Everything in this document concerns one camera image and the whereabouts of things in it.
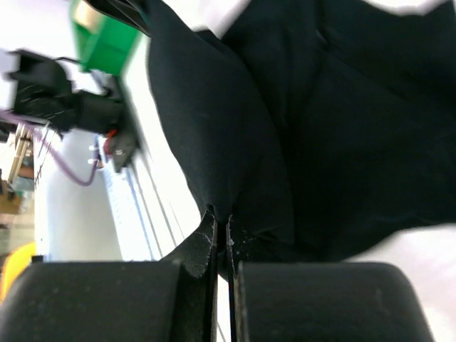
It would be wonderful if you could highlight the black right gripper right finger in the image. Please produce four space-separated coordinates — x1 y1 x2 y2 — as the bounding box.
226 215 255 341

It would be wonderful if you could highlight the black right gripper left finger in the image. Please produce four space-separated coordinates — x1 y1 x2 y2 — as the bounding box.
162 207 218 342

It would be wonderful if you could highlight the black t shirt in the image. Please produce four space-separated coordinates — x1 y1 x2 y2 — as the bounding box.
145 1 455 261

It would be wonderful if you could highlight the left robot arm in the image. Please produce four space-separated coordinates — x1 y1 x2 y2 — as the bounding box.
6 49 123 135

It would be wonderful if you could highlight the green plastic tray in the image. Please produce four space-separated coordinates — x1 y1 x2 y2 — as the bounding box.
69 1 140 76

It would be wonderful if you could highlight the rolled beige t shirt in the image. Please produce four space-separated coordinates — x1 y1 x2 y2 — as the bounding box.
73 0 103 30

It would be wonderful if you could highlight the aluminium mounting rail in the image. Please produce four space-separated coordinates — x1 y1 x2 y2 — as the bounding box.
123 81 200 258

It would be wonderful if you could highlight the white slotted cable duct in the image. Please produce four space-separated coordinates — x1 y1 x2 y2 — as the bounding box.
103 160 161 261

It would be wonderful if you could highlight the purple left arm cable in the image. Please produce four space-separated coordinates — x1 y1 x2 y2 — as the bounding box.
0 108 99 187

